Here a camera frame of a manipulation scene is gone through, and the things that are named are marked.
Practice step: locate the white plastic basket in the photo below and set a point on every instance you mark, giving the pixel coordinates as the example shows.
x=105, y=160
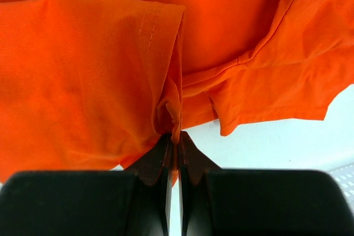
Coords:
x=344, y=177

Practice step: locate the orange t shirt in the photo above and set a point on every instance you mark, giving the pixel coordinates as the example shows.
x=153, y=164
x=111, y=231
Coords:
x=92, y=84

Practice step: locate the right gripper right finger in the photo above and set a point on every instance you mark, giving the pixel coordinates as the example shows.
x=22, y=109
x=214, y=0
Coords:
x=217, y=201

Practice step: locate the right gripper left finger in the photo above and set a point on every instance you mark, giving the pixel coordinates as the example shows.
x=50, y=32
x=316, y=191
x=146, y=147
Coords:
x=134, y=201

